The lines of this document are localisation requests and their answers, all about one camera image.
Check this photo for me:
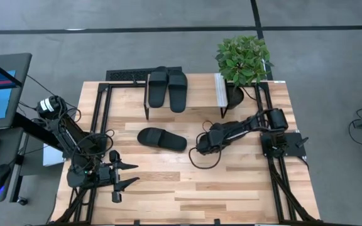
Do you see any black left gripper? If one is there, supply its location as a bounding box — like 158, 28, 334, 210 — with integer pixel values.
97, 149, 140, 204

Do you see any wooden shelf with black legs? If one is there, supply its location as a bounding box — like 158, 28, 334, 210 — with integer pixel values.
143, 72, 228, 119

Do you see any black plant pot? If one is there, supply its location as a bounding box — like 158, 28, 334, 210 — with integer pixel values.
224, 83, 245, 110

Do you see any white box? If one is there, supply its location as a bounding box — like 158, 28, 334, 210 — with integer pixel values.
42, 143, 65, 167

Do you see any green leafy plant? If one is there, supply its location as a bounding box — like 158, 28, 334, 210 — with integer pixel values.
215, 35, 275, 87

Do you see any black desk support bar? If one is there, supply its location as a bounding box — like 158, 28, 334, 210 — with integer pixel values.
13, 112, 64, 151

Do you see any grey desk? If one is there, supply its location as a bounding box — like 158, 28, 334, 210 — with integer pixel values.
0, 127, 25, 205

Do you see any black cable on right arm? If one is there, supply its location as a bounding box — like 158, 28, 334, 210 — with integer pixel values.
189, 146, 222, 170

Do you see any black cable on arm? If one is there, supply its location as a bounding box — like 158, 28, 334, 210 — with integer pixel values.
189, 146, 222, 170
70, 130, 115, 170

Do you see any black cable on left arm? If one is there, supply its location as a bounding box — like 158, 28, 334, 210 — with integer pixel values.
70, 130, 115, 170

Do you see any black aluminium table frame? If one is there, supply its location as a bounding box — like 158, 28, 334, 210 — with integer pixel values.
53, 82, 322, 225

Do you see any black floor cable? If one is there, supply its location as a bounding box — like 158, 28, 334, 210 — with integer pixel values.
25, 75, 78, 110

